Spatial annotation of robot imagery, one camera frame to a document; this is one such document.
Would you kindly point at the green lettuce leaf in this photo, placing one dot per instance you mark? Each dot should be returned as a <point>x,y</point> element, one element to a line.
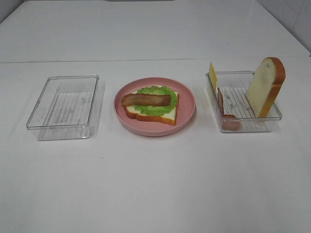
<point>156,110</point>

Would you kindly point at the bread slice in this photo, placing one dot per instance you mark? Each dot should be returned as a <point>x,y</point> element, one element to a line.
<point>265,86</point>
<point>169,118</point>

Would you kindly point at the brown bacon strip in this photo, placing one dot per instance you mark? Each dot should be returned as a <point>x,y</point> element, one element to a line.
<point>145,99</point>

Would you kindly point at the yellow cheese slice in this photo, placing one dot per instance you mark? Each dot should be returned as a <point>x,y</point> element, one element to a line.
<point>213,77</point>

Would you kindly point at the red bacon strip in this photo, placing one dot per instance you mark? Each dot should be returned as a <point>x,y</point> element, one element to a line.
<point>229,122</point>

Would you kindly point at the pink round plate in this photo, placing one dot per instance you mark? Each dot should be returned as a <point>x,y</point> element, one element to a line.
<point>185,110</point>

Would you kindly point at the clear right plastic tray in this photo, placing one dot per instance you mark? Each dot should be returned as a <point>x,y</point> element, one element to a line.
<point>233,86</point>

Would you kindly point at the clear plastic tray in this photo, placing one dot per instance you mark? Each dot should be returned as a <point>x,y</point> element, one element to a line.
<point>233,86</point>
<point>68,107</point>

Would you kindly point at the clear left plastic tray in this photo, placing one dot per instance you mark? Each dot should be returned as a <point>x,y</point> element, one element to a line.
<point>68,107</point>

